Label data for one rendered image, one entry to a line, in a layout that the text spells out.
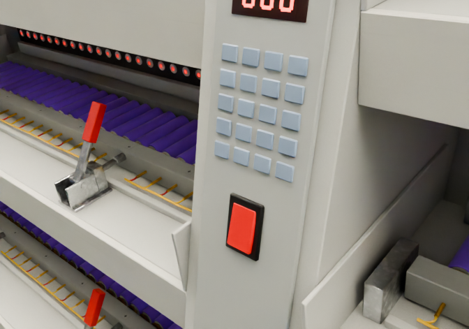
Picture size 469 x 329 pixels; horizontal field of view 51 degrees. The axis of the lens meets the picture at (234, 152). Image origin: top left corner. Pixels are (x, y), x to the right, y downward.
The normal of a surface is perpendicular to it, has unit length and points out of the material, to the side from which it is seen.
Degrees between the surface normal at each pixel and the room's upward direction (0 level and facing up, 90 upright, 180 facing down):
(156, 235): 16
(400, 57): 106
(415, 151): 90
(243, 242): 84
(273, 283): 90
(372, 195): 90
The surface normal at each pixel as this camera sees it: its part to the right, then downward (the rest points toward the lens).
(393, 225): 0.75, 0.26
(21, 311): -0.10, -0.86
